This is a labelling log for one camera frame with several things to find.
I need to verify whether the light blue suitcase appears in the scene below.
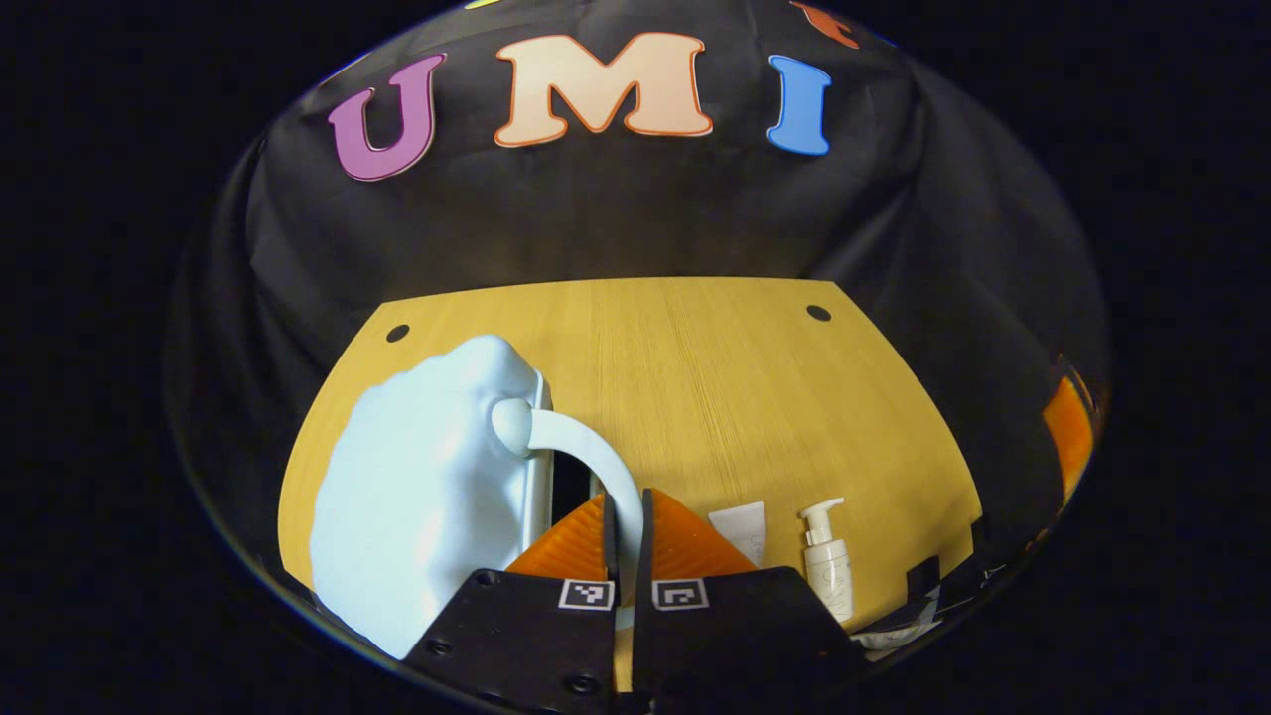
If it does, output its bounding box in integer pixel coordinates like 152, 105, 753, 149
310, 335, 646, 661

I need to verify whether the white skin care tube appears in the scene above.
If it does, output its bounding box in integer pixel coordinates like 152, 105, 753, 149
708, 501, 768, 569

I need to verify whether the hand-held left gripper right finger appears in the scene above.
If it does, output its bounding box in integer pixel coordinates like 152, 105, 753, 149
631, 487, 865, 702

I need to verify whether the white pump bottle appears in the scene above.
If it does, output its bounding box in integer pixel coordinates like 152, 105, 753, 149
799, 497, 855, 625

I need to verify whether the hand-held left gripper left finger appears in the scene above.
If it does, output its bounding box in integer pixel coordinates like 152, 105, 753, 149
402, 492, 622, 715

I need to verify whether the black backdrop cloth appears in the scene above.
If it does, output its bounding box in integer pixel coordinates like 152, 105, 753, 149
164, 0, 1108, 637

